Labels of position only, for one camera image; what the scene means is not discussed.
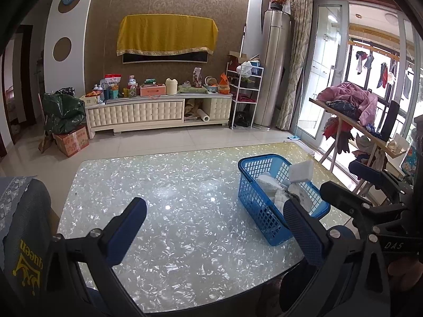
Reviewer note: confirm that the small white cloth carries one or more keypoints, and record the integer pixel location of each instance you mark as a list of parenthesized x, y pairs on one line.
[(300, 194)]

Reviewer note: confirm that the orange bag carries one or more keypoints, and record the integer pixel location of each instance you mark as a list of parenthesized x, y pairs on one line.
[(224, 84)]

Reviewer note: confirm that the black upright panel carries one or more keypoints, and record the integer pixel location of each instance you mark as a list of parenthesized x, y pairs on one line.
[(393, 119)]

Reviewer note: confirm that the person's right hand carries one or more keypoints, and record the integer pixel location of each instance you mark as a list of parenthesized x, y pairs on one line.
[(403, 270)]

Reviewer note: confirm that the standing air conditioner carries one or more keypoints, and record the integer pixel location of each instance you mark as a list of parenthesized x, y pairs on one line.
[(272, 69)]

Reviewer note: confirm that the thick white towel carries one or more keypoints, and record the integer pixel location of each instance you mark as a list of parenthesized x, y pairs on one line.
[(302, 171)]

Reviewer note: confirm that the open brown cardboard box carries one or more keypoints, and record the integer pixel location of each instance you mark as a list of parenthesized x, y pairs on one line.
[(236, 57)]

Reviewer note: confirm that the cream cylindrical container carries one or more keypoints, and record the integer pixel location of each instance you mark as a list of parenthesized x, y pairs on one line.
[(171, 86)]

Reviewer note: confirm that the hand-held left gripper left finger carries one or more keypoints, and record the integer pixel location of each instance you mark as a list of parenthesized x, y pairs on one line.
[(125, 228)]

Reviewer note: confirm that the clothes drying rack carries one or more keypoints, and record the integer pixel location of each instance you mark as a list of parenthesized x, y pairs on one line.
[(347, 94)]

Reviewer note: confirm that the hanging clothes outside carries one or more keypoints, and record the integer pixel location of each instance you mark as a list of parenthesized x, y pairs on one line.
[(373, 69)]

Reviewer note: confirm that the white metal rack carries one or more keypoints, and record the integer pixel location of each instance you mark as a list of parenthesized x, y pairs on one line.
[(246, 89)]

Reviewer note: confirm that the white plastic bag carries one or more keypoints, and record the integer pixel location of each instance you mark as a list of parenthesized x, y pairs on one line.
[(246, 67)]

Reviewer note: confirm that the cream tufted television cabinet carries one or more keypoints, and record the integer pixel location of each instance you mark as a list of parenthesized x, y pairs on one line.
[(148, 110)]

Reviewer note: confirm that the teal flat mop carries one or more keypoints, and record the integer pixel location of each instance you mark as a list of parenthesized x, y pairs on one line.
[(293, 137)]

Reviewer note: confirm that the patterned beige curtain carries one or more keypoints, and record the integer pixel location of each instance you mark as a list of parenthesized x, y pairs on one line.
[(297, 59)]

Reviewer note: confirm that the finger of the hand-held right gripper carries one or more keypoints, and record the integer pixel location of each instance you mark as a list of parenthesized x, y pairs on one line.
[(343, 198), (366, 171)]

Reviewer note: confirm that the pink storage box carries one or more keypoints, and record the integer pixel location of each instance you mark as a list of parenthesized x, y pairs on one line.
[(152, 90)]

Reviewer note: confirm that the white quilted cloth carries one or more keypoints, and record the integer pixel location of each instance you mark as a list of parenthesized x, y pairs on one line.
[(269, 185)]

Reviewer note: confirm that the dark wooden doorway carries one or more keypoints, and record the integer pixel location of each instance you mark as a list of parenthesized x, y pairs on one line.
[(28, 72)]

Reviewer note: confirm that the red and white snack bag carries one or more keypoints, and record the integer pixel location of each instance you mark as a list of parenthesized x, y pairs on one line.
[(112, 81)]

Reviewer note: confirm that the white paper roll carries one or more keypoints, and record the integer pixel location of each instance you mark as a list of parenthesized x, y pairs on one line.
[(203, 117)]

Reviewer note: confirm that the light blue cloth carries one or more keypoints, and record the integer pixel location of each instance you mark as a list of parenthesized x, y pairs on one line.
[(287, 182)]

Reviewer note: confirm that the blue plastic basket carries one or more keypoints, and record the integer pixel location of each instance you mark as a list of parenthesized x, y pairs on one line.
[(254, 198)]

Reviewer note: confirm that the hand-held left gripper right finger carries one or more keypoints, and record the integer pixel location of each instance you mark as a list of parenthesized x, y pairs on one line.
[(304, 237)]

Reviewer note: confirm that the yellow cloth cover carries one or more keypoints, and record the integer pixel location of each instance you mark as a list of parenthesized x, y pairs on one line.
[(167, 36)]

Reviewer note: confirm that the black bag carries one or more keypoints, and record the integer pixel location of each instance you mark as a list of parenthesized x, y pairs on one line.
[(243, 120)]

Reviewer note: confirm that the wooden clothes rack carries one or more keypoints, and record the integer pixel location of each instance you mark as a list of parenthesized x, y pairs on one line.
[(347, 121)]

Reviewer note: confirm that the glass sliding door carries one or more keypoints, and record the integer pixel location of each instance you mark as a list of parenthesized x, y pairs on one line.
[(327, 66)]

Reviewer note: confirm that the printed cardboard box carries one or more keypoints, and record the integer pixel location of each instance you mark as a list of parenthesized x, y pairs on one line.
[(71, 140)]

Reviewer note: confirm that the green plastic bag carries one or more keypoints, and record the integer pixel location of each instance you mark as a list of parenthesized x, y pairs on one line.
[(64, 112)]

